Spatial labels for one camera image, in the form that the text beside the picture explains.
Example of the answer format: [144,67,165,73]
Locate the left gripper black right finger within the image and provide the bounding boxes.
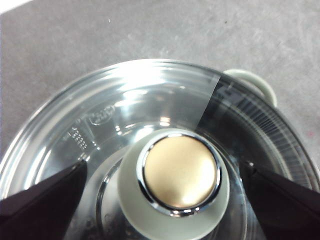
[243,161,320,240]

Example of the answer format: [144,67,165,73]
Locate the pale green electric pot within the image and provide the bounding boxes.
[221,68,279,108]

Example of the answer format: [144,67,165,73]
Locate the glass lid with green knob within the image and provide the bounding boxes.
[0,58,320,240]

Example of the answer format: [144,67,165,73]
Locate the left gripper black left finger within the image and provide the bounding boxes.
[0,160,89,240]

